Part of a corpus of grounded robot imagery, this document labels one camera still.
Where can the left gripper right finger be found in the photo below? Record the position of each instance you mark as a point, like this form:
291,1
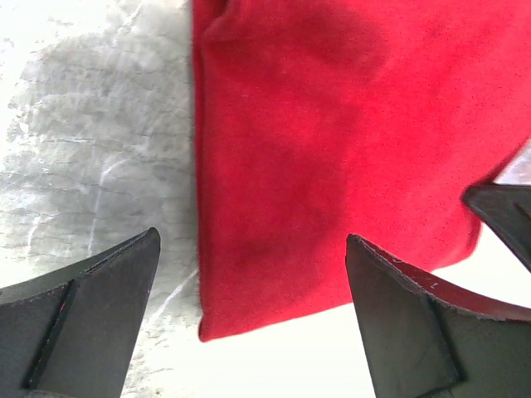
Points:
426,337

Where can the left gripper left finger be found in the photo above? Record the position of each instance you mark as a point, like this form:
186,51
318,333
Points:
72,332

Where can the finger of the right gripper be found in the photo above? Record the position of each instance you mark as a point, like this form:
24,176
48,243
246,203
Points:
505,209

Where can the red t-shirt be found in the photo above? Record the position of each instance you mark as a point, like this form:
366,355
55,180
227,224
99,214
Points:
316,120

